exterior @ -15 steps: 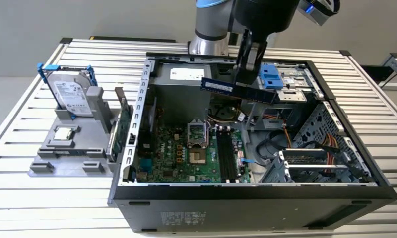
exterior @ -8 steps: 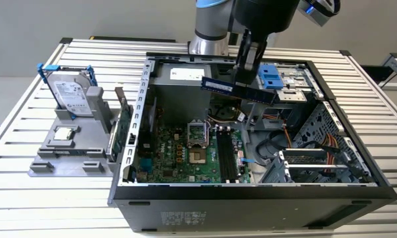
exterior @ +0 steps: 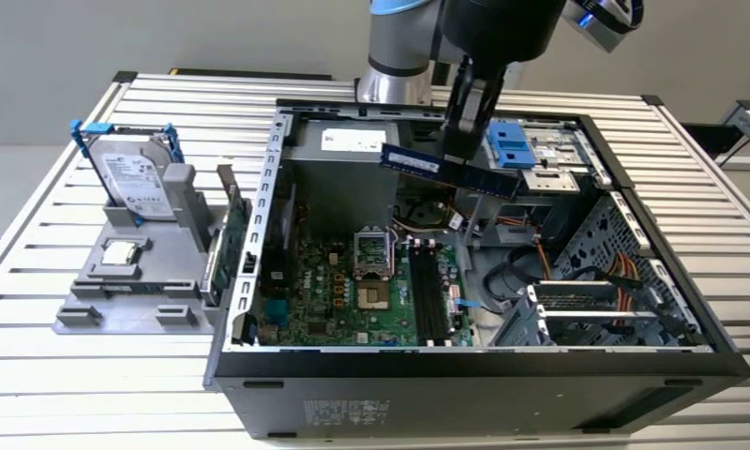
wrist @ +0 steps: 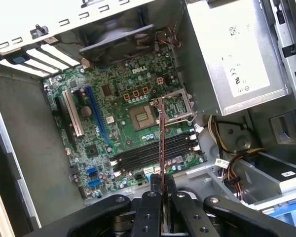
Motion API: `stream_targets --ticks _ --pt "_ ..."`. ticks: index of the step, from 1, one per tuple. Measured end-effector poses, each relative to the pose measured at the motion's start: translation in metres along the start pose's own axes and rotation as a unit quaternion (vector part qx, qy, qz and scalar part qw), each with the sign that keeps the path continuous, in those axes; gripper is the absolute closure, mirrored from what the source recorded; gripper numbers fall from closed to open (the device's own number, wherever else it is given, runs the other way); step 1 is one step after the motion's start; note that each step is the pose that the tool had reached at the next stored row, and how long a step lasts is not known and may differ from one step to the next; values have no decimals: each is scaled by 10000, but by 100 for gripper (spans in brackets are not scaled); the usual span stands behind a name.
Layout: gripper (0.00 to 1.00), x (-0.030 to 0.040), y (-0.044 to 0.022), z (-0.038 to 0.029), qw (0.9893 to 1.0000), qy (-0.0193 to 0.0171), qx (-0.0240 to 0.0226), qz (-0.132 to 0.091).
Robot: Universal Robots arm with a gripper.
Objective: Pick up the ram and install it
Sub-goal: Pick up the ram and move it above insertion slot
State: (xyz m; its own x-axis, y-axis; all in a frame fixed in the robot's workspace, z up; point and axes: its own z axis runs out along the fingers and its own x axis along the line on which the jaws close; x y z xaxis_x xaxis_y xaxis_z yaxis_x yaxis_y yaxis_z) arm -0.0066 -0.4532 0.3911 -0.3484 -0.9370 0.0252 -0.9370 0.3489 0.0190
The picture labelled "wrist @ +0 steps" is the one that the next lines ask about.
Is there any blue card retention latch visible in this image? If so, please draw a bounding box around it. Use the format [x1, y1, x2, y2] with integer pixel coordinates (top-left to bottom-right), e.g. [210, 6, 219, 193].
[11, 56, 31, 64]

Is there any metal socket cover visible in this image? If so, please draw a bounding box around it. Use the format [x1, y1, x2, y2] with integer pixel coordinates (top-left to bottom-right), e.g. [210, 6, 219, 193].
[160, 90, 197, 120]

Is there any black case fan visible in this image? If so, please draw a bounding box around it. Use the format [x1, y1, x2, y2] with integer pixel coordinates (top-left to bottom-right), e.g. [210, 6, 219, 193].
[78, 13, 161, 66]

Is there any silver coin cell battery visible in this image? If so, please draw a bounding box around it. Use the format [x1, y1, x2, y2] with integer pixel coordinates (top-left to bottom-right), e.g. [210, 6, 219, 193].
[80, 105, 92, 119]

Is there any grey power supply unit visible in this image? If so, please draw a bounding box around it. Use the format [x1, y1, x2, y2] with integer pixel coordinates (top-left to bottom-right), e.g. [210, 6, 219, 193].
[185, 0, 295, 117]

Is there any RAM stick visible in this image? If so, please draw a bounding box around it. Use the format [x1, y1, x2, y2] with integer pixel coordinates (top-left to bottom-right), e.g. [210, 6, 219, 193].
[158, 102, 167, 234]

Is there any CPU socket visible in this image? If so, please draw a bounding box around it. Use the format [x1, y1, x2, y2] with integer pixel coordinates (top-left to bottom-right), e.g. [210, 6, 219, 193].
[128, 103, 163, 131]

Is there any black RAM slot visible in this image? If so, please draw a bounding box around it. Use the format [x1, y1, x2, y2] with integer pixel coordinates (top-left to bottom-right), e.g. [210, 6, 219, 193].
[114, 145, 201, 178]
[111, 132, 197, 166]
[110, 127, 194, 160]
[113, 138, 198, 172]

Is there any wire locking lever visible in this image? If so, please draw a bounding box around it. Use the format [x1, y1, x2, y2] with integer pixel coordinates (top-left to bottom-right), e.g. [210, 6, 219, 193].
[164, 111, 198, 124]

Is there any green motherboard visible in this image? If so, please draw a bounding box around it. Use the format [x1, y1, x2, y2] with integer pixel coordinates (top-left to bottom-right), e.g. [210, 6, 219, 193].
[41, 45, 208, 200]

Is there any white metal slot cover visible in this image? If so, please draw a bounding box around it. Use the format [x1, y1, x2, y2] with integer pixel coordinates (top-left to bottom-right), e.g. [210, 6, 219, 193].
[40, 43, 77, 69]
[26, 48, 66, 74]
[0, 59, 47, 78]

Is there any black open PC case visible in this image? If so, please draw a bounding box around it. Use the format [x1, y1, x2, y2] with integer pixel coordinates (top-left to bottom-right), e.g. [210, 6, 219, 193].
[0, 0, 296, 237]

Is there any long black expansion slot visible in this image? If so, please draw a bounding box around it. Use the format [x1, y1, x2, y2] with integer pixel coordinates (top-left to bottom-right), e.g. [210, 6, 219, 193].
[54, 95, 77, 152]

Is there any round internal speaker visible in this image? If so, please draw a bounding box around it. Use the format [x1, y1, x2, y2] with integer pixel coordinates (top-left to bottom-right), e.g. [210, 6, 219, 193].
[234, 133, 254, 152]

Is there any white expansion slot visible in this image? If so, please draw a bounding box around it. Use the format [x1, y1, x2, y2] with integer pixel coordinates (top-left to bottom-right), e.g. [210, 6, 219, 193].
[62, 89, 85, 137]

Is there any grey metal drive cage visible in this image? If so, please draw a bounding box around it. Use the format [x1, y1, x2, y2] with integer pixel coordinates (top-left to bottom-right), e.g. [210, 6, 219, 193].
[207, 148, 296, 215]

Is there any blue plastic drive bracket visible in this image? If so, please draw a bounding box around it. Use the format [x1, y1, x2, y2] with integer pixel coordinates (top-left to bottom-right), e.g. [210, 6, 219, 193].
[267, 204, 296, 237]

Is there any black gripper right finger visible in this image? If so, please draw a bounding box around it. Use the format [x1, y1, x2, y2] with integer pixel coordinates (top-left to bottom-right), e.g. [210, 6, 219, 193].
[165, 173, 283, 237]

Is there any yellow black power wire bundle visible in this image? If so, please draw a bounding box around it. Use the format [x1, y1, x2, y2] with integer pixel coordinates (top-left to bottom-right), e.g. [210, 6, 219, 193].
[207, 115, 264, 205]

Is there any short black expansion slot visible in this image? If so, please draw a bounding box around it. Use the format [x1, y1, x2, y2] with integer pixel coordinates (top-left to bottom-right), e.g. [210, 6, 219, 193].
[75, 89, 87, 106]

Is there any blue expansion slot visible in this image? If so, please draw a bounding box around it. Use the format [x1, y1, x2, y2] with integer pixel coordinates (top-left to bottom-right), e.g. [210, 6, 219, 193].
[84, 85, 110, 147]

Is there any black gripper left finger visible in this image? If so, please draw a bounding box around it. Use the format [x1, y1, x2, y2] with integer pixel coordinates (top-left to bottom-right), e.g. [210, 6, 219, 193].
[67, 173, 163, 237]

